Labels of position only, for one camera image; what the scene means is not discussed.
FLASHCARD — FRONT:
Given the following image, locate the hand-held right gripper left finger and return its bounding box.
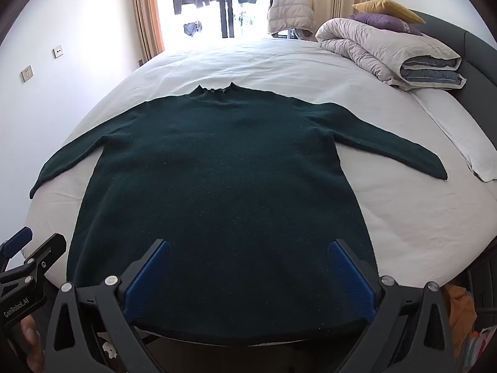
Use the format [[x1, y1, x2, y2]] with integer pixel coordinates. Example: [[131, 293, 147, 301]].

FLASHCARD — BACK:
[[44, 238, 172, 373]]

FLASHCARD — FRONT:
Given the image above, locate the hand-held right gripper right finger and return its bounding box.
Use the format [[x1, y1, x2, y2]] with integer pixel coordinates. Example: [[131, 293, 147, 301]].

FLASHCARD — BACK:
[[328, 238, 455, 373]]

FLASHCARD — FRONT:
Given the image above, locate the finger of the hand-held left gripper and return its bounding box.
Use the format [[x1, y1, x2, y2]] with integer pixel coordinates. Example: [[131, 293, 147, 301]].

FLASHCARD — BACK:
[[0, 227, 34, 259], [0, 233, 68, 296]]

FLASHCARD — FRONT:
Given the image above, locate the dark green sweater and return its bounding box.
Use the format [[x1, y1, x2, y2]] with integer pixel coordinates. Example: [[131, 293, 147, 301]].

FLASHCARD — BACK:
[[29, 81, 449, 346]]

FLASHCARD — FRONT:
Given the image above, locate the person's left hand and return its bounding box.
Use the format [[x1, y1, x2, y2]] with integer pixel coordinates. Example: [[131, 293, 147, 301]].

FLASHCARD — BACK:
[[9, 316, 46, 373]]

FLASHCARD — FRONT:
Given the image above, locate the orange cloth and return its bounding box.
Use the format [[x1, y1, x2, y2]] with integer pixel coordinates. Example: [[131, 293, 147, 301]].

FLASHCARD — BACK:
[[443, 283, 478, 358]]

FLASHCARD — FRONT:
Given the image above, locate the colourful striped bag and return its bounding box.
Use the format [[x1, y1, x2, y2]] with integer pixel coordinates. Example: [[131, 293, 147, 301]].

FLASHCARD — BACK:
[[464, 326, 497, 373]]

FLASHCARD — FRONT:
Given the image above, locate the flat white pillow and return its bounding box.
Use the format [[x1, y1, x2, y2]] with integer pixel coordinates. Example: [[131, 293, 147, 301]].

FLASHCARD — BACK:
[[412, 87, 497, 183]]

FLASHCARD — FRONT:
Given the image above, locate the white bed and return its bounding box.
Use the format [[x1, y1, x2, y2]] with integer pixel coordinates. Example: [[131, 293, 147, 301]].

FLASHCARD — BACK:
[[21, 38, 497, 348]]

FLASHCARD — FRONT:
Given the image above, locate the folded grey duvet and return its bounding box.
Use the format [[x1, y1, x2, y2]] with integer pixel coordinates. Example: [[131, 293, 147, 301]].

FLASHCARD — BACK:
[[315, 17, 467, 92]]

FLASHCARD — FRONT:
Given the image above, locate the purple pillow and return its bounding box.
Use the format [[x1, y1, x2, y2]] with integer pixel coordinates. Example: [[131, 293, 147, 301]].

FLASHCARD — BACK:
[[347, 12, 424, 36]]

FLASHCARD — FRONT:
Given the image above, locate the dark grey headboard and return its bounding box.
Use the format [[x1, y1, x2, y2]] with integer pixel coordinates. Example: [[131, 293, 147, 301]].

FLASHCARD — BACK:
[[408, 10, 497, 94]]

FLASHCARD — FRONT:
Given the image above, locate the beige puffer jacket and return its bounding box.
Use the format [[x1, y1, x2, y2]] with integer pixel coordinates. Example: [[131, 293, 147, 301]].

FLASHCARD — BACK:
[[267, 0, 317, 41]]

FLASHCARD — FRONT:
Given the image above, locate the yellow pillow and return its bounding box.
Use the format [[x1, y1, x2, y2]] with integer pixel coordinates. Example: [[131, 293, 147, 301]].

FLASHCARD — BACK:
[[351, 0, 427, 25]]

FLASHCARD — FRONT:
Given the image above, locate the black window frame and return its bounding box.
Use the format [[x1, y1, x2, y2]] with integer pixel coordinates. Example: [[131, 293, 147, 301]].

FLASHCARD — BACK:
[[217, 0, 238, 39]]

